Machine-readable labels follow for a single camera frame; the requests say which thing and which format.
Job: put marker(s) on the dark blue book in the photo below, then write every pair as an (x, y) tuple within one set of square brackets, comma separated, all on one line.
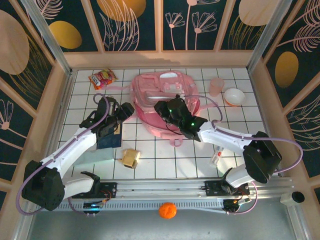
[(112, 142)]

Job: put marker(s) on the pink backpack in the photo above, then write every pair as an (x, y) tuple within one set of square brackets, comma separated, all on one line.
[(147, 82)]

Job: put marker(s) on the light green box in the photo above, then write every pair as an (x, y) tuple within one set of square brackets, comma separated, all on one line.
[(100, 156)]

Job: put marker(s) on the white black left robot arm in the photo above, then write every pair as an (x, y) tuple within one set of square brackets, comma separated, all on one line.
[(72, 147)]

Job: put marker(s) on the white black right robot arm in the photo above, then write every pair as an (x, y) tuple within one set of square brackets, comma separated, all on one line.
[(225, 137)]

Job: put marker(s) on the red yellow snack bag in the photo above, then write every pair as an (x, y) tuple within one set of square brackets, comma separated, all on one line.
[(102, 78)]

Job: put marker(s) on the pink plastic cup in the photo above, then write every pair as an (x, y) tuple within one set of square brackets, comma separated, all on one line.
[(216, 86)]

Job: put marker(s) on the orange white bowl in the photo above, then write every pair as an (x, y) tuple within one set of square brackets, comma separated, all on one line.
[(233, 97)]

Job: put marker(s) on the clear tube with red label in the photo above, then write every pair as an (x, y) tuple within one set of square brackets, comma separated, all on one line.
[(217, 156)]

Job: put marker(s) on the orange ball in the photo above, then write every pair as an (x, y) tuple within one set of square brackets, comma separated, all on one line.
[(167, 210)]

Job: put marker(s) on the black electronics box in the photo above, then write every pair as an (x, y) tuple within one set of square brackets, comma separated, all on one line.
[(91, 207), (232, 205)]

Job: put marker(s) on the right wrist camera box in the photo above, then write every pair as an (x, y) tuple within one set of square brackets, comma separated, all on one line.
[(180, 96)]

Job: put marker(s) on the aluminium mounting rail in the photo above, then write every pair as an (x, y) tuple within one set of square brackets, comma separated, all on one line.
[(160, 186)]

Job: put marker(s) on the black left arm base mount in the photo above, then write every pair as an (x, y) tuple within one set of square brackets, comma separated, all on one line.
[(107, 190)]

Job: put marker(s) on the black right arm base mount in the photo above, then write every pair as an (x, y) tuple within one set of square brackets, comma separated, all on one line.
[(212, 188)]

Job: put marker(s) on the aluminium frame post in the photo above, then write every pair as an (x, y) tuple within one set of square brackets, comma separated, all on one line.
[(51, 42), (268, 37)]

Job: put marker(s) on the small white camera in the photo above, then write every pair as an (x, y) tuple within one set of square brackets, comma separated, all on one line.
[(291, 198)]

